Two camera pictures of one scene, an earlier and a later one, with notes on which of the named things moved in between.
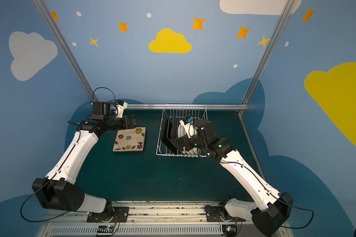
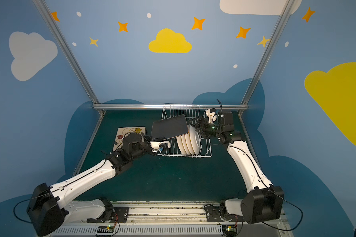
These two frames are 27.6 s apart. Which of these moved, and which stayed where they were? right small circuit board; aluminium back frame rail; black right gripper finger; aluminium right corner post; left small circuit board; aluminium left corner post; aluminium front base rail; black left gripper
Moved: black left gripper; black right gripper finger
Stayed: aluminium back frame rail; right small circuit board; aluminium right corner post; aluminium left corner post; left small circuit board; aluminium front base rail
